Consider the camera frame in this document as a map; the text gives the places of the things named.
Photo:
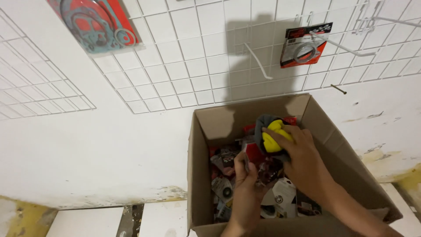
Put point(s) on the person's right hand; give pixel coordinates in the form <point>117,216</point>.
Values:
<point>301,154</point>

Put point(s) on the person's left hand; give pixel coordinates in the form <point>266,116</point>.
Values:
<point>246,184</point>

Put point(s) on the person's right fingers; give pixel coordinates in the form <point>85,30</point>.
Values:
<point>279,135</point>

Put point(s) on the yellow and grey cloth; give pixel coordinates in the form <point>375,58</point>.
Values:
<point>272,138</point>

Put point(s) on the clear red spare part packet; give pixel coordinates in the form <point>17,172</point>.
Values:
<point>255,154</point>

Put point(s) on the brown cardboard box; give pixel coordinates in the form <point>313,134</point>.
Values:
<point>329,144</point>

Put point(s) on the heap of packaged spare parts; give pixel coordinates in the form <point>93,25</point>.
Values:
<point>279,200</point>

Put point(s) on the long white display hook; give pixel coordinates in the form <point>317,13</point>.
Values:
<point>342,45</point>

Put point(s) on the white double-prong display hook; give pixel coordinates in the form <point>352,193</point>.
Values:
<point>381,16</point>

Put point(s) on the red gasket set package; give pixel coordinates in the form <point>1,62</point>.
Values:
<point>95,24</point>

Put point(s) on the rusty wall nail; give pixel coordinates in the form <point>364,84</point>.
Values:
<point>338,89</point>

